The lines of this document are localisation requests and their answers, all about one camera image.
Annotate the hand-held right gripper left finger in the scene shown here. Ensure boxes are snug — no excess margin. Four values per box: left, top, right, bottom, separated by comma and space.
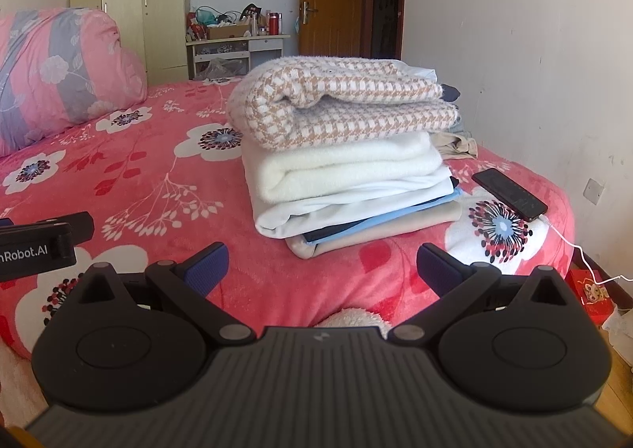
79, 241, 258, 347

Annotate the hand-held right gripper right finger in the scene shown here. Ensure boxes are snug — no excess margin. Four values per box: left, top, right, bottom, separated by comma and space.
388, 243, 569, 347

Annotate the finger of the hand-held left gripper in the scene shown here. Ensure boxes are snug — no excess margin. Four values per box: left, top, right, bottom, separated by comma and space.
36, 211, 95, 251

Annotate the beige houndstooth knit cardigan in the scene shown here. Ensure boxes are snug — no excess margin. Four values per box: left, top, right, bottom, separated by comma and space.
226, 55, 461, 153

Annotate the beige garment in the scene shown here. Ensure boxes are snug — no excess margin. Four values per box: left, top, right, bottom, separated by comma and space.
286, 201, 463, 261

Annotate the light blue garment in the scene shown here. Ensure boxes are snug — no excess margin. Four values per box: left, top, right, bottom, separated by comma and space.
309, 188, 464, 245

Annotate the pink floral fleece blanket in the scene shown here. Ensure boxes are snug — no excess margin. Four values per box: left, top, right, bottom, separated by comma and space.
0, 77, 577, 360

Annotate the black smartphone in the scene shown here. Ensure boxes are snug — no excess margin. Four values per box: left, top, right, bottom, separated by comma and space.
471, 168, 549, 222

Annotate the white cotton garment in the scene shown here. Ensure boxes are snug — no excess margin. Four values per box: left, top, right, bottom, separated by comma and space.
254, 175, 458, 238

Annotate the khaki garment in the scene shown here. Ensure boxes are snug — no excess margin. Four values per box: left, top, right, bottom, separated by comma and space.
430, 131, 479, 162

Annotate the red box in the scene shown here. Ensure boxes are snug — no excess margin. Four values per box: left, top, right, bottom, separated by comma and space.
565, 269, 616, 326

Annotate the pink grey floral quilt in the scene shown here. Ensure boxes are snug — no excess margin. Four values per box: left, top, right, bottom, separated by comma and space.
0, 8, 148, 158

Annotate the white plastic bag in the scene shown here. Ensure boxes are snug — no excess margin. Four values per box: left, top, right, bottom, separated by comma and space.
602, 306, 633, 355

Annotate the clear plastic bag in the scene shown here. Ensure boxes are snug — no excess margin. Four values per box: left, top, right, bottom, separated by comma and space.
200, 57, 246, 81

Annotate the white desk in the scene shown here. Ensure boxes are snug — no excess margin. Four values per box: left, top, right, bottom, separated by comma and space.
186, 34, 291, 81

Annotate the cream wardrobe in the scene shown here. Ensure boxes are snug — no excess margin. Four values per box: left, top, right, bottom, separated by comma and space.
69, 0, 192, 87

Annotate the cardboard box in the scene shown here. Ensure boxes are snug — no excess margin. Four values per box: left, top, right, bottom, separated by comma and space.
207, 23, 251, 40

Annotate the white charging cable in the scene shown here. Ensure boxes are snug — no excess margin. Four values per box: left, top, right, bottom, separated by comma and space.
540, 215, 633, 287

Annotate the wall socket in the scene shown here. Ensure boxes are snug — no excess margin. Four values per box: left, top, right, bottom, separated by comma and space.
584, 177, 605, 205

